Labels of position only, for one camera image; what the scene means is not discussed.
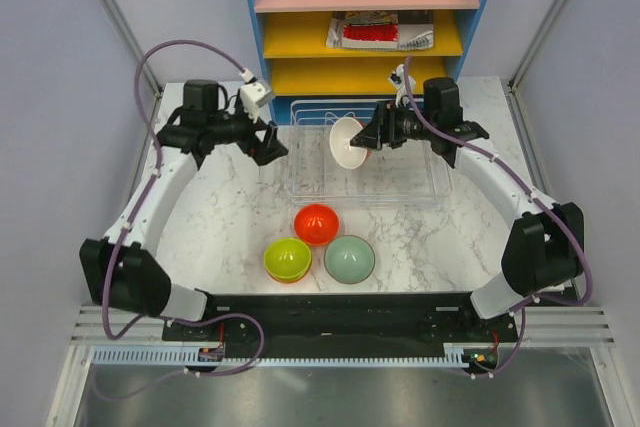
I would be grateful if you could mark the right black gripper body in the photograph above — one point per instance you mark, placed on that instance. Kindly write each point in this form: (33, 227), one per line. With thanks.
(403, 125)

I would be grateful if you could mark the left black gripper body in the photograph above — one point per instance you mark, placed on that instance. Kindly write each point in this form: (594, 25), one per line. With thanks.
(239, 129)

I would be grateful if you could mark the white bowl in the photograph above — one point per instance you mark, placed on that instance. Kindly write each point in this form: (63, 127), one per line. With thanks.
(340, 136)

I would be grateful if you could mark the clear wire dish rack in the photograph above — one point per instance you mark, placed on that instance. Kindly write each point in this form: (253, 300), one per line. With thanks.
(409, 175)

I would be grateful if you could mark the pale green bowl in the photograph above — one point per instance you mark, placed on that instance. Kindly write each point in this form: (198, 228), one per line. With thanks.
(349, 259)

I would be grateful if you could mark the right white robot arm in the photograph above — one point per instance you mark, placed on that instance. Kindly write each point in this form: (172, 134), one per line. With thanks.
(545, 247)

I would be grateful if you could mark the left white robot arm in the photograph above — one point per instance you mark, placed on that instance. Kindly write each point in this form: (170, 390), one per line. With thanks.
(120, 268)

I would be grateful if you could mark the red plastic bowl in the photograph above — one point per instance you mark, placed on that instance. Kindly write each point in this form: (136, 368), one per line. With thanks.
(316, 224)

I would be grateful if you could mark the red cover magazine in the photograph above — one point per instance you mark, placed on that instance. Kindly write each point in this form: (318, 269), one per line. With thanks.
(363, 30)

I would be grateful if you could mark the spiral notebook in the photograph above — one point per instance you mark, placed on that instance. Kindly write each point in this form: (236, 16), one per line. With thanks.
(415, 30)

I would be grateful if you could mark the lime green bowl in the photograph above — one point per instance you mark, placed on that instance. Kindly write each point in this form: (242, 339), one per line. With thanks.
(287, 257)

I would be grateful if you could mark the orange bowl under green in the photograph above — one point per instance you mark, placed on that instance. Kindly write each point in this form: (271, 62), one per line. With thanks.
(291, 279)

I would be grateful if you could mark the blue shelf unit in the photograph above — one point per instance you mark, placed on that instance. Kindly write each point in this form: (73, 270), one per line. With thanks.
(313, 50)

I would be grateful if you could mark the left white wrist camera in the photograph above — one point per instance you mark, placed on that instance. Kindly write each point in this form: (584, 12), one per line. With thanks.
(255, 95)

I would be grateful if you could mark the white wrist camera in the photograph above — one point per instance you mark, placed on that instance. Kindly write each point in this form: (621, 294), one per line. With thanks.
(255, 95)
(397, 79)

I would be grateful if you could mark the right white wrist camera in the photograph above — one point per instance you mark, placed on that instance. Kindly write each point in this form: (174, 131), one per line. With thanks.
(397, 79)

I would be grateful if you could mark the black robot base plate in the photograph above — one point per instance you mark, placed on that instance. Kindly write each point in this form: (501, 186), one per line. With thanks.
(344, 325)

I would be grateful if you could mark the white slotted cable duct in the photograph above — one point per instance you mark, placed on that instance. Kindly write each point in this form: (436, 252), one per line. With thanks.
(192, 356)

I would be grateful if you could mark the aluminium frame rail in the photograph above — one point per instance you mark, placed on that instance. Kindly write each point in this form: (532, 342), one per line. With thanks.
(545, 327)

